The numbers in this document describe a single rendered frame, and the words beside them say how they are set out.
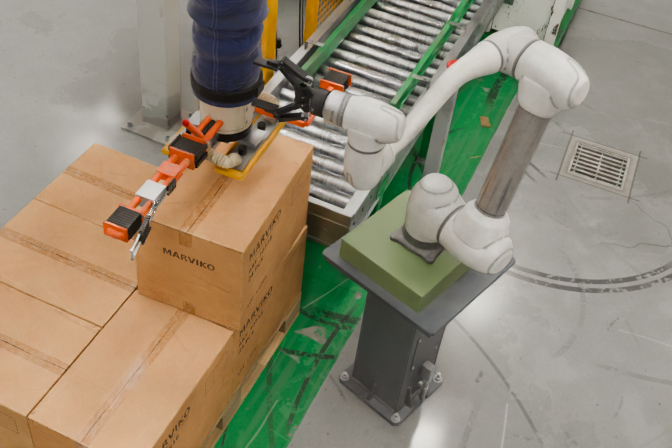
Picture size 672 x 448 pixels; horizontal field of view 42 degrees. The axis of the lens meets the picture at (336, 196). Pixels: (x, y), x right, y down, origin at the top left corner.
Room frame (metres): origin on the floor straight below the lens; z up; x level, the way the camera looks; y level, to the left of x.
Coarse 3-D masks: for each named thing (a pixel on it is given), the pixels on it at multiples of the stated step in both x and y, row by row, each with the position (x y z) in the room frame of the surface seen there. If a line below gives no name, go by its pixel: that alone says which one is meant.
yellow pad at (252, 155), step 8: (256, 120) 2.34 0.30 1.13; (264, 120) 2.34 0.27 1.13; (264, 128) 2.28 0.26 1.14; (272, 128) 2.30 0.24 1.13; (280, 128) 2.32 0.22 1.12; (264, 136) 2.25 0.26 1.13; (272, 136) 2.26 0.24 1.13; (240, 144) 2.19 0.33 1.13; (264, 144) 2.22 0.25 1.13; (232, 152) 2.15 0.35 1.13; (240, 152) 2.14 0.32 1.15; (248, 152) 2.16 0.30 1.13; (256, 152) 2.17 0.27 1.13; (248, 160) 2.12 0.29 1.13; (256, 160) 2.14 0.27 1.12; (216, 168) 2.07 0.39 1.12; (224, 168) 2.07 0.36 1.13; (232, 168) 2.08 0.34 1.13; (240, 168) 2.08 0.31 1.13; (248, 168) 2.09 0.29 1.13; (232, 176) 2.05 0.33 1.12; (240, 176) 2.05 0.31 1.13
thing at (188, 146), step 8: (184, 136) 2.05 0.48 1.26; (192, 136) 2.04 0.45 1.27; (176, 144) 2.01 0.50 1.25; (184, 144) 2.01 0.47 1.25; (192, 144) 2.02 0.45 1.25; (200, 144) 2.02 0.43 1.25; (176, 152) 1.97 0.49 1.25; (184, 152) 1.96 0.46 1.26; (192, 152) 1.98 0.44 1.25; (200, 152) 1.98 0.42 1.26; (192, 160) 1.96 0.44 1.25; (200, 160) 1.98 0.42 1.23; (192, 168) 1.96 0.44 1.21
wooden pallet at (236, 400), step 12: (300, 300) 2.46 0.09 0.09; (288, 312) 2.34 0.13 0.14; (288, 324) 2.36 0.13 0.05; (276, 336) 2.31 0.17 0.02; (264, 348) 2.14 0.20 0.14; (276, 348) 2.25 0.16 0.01; (264, 360) 2.18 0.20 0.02; (252, 372) 2.11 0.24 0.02; (240, 384) 1.96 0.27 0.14; (252, 384) 2.05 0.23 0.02; (240, 396) 1.96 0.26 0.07; (228, 408) 1.87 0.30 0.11; (228, 420) 1.87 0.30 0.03; (216, 432) 1.82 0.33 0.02; (204, 444) 1.76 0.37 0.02
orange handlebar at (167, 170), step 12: (204, 120) 2.15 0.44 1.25; (300, 120) 2.21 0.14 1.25; (312, 120) 2.24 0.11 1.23; (168, 168) 1.90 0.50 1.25; (180, 168) 1.91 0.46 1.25; (156, 180) 1.85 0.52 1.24; (168, 180) 1.85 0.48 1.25; (132, 204) 1.74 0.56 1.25; (144, 216) 1.71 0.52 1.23; (108, 228) 1.64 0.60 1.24
